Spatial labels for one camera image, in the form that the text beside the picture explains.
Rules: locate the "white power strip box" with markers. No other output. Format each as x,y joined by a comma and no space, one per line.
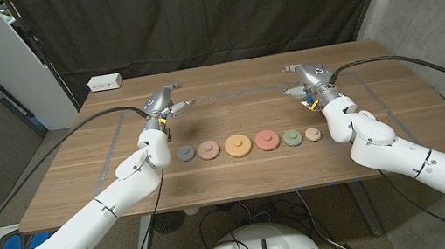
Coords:
105,82

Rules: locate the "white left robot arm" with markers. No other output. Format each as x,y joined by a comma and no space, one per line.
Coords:
87,224

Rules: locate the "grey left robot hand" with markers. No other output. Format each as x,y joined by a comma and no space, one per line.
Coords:
157,101

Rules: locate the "grey table leg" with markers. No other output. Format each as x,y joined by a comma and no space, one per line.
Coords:
365,209

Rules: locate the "round black floor fan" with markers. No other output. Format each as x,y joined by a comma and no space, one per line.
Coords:
169,221

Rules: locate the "white table leg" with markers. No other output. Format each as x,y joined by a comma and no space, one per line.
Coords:
143,246

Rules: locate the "black curtain backdrop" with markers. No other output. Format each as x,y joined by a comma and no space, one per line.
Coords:
205,12

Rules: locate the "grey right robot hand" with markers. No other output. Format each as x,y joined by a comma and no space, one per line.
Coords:
315,77

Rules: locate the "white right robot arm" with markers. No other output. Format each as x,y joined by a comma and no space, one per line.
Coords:
433,172

